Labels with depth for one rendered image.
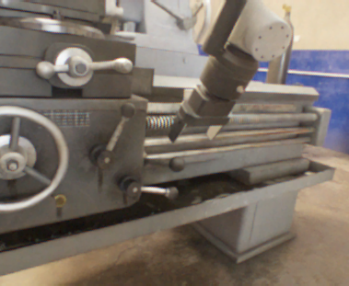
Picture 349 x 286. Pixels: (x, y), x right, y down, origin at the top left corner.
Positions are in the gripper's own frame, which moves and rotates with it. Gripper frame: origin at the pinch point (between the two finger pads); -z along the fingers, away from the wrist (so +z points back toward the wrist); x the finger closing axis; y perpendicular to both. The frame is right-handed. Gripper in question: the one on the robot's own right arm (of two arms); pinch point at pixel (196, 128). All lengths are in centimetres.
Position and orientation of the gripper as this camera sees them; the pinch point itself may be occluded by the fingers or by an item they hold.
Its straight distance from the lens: 59.0
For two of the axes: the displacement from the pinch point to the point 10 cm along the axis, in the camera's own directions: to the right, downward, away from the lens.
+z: 3.6, -7.0, -6.2
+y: 4.4, 7.1, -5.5
